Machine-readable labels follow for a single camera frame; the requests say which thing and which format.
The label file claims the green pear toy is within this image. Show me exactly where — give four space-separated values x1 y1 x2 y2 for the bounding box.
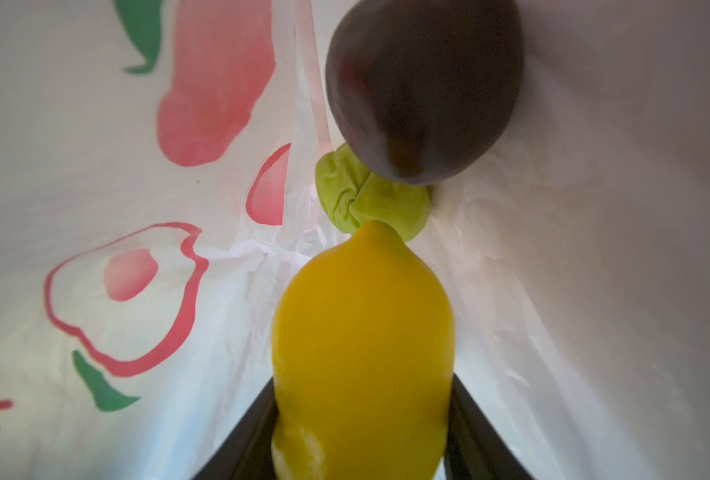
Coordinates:
314 144 431 242

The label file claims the yellow lemon toy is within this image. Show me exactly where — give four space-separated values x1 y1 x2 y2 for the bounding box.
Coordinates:
271 221 455 479

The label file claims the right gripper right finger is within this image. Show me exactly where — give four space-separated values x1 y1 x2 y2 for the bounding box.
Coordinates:
444 375 533 480

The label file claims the pink plastic fruit-print bag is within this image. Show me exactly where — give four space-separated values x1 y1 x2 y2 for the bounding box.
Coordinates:
0 1 710 479

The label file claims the dark purple mangosteen toy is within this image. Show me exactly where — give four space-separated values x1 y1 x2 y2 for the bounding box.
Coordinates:
325 0 525 185

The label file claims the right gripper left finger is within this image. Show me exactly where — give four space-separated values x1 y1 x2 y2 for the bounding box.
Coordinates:
193 379 278 480

